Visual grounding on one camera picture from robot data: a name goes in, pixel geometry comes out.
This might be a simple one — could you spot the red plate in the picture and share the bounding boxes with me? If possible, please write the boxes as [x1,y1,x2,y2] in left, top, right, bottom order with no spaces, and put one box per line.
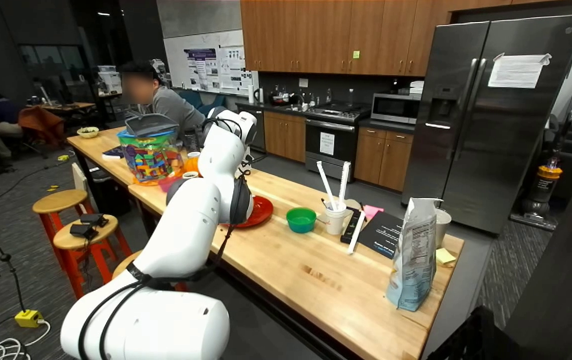
[226,195,274,229]

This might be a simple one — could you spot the white stick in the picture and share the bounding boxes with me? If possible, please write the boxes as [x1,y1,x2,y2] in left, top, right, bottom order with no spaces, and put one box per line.
[316,160,337,211]
[338,161,351,210]

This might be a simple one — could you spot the wooden base cabinet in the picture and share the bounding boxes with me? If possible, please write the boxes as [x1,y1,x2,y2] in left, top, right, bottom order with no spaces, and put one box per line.
[263,110,308,164]
[353,126,414,193]

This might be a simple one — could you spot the dishwasher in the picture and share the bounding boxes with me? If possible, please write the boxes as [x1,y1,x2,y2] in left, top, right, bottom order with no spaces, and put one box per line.
[237,103,267,154]

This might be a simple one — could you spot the stove with oven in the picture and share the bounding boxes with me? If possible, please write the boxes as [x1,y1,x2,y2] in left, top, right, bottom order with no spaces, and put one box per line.
[304,103,372,182]

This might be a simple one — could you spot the white paper cup with utensils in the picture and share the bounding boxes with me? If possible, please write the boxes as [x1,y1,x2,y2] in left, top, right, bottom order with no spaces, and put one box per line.
[324,199,348,236]

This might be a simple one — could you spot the white marker pen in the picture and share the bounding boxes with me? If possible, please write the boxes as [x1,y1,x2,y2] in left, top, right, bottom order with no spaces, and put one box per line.
[347,210,367,255]

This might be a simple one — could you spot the black booklet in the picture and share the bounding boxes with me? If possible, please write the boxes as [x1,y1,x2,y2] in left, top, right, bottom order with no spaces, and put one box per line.
[358,211,406,260]

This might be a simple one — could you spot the pink bowl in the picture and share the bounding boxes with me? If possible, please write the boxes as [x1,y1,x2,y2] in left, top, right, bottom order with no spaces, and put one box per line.
[158,175,182,194]

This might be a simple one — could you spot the microwave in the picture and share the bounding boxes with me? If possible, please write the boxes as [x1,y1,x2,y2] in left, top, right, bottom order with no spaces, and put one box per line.
[370,92,422,125]

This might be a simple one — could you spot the clear tub of colourful blocks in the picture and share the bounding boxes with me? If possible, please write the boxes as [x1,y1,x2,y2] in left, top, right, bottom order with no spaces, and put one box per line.
[117,113,185,186]

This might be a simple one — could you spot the poster board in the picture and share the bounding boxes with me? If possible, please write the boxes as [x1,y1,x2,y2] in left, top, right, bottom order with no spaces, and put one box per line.
[163,29,260,97]

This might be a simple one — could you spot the grey-blue snack bag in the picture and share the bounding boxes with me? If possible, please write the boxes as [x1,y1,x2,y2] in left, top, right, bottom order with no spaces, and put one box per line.
[385,197,443,312]

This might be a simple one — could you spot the grey paper cup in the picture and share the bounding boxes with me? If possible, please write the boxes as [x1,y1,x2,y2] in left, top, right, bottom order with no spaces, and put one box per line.
[434,208,452,250]

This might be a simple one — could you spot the black trash bin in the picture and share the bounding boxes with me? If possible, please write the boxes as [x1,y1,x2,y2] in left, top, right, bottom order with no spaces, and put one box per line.
[85,167,132,217]

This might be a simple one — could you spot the orange wooden stool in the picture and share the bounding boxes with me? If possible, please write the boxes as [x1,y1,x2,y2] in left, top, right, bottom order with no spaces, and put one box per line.
[53,213,133,300]
[112,249,187,294]
[32,188,97,267]

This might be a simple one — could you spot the black power adapter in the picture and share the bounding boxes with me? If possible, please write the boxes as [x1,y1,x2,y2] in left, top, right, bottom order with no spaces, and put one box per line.
[69,213,110,241]

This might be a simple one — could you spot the stainless steel refrigerator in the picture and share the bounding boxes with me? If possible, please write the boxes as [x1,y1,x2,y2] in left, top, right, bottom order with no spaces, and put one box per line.
[400,13,572,236]

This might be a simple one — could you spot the paper notice on refrigerator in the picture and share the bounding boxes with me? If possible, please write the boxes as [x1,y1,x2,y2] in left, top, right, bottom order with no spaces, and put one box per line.
[487,52,552,90]

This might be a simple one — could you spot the upright vacuum cleaner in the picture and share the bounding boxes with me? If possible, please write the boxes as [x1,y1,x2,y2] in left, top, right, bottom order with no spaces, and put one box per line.
[509,114,572,232]

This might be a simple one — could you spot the yellow floor box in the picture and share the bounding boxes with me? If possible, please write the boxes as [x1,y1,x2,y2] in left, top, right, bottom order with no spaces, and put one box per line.
[14,309,45,329]

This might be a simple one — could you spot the wooden wall cabinets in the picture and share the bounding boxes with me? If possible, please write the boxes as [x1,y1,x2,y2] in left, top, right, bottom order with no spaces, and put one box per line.
[239,0,572,77]

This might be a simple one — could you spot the coil of white cable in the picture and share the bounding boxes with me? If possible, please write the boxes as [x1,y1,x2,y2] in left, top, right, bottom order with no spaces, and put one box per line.
[0,319,52,360]

